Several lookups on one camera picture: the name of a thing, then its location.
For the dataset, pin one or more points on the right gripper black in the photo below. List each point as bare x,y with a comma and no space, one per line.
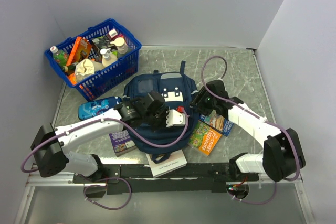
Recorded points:
203,94

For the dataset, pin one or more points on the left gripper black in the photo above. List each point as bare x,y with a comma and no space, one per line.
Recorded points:
164,125

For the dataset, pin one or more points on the navy blue student backpack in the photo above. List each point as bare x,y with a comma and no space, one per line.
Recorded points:
178,91

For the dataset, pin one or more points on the blue monster pencil case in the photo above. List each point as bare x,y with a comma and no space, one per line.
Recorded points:
97,107

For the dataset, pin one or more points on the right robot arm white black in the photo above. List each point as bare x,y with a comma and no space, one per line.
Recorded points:
282,157

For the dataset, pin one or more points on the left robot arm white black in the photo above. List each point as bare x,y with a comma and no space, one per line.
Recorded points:
53,150

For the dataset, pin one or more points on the beige crumpled bag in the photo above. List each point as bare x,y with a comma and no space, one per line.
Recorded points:
86,68

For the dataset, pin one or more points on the blue paperback book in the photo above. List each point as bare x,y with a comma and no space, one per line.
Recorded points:
217,122

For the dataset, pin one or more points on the orange treehouse paperback book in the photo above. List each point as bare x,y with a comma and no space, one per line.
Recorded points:
204,138

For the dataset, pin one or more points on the purple paperback book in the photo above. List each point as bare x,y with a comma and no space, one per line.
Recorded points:
121,142

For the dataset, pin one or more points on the white coffee cover book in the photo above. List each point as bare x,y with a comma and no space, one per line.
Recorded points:
163,164

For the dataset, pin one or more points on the white pump lotion bottle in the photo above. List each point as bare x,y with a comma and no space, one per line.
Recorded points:
108,57

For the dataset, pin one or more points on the beige cap bottle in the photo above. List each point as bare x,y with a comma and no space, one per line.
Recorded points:
121,45

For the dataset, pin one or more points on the blue plastic shopping basket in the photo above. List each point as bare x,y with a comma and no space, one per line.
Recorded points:
106,79

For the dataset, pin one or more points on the black green box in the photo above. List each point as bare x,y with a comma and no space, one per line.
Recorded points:
99,43

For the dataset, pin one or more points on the small red white box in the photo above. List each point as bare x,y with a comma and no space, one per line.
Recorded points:
112,33

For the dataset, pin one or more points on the orange snack box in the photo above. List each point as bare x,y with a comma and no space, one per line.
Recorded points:
80,50

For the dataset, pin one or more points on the green soda bottle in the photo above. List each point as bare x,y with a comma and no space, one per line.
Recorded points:
59,56

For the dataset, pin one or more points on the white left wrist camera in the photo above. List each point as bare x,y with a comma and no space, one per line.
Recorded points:
175,118

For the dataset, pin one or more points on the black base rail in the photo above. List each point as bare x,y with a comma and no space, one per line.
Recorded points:
192,177

